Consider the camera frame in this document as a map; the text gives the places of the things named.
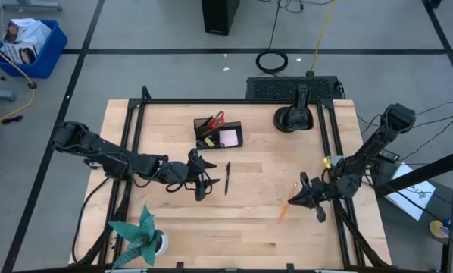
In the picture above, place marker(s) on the green leafy plant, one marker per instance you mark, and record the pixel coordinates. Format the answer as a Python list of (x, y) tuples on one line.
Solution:
[(139, 237)]

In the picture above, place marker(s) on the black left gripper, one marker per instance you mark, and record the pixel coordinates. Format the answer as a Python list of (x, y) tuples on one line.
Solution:
[(185, 174)]

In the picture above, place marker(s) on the white light bar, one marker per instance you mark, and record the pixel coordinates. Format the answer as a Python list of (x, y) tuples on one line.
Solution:
[(126, 271), (336, 271)]

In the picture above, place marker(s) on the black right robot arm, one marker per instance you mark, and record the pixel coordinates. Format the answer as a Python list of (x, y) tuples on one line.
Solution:
[(374, 146)]

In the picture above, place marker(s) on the white printed carton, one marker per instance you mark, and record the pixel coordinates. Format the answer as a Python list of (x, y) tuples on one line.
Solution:
[(29, 32), (18, 53)]

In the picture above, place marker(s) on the white paper sheet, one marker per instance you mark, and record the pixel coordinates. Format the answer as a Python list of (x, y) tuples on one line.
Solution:
[(412, 201)]

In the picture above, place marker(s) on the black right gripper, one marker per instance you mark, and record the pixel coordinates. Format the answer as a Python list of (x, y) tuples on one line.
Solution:
[(319, 197)]

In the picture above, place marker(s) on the yellow round object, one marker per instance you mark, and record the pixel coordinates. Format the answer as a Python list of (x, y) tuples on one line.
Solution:
[(436, 228)]

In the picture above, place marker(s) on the red grey scissors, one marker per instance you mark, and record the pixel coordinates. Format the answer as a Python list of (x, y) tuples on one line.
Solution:
[(216, 122)]

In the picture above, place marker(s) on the black aluminium frame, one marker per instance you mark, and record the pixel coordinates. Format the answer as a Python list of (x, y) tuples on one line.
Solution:
[(230, 101)]

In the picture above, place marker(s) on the black power adapter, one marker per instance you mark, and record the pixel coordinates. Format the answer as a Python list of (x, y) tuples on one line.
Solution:
[(391, 155)]

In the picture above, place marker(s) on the black mesh desk organizer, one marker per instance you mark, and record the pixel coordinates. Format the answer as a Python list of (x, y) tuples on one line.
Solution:
[(230, 125)]

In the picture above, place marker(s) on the pink sticky note pad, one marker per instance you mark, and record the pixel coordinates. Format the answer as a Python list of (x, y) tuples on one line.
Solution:
[(229, 138)]

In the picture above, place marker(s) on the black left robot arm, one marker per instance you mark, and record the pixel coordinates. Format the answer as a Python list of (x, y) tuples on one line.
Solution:
[(101, 148)]

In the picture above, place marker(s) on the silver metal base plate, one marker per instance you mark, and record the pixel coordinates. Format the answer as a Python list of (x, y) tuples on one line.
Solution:
[(336, 159), (93, 165)]

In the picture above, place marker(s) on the black computer tower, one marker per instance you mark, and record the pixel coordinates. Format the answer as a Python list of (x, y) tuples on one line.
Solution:
[(219, 17)]

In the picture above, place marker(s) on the black diagonal support beam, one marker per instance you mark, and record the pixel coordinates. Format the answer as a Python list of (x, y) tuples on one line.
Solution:
[(419, 173)]

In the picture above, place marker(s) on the blue plastic bin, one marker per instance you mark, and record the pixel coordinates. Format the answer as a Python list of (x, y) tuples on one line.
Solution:
[(50, 57)]

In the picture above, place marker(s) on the black perforated metal case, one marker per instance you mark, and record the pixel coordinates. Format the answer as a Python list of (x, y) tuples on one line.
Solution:
[(272, 88)]

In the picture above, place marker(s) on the white plant pot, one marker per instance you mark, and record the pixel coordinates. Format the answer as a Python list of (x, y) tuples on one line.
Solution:
[(165, 242)]

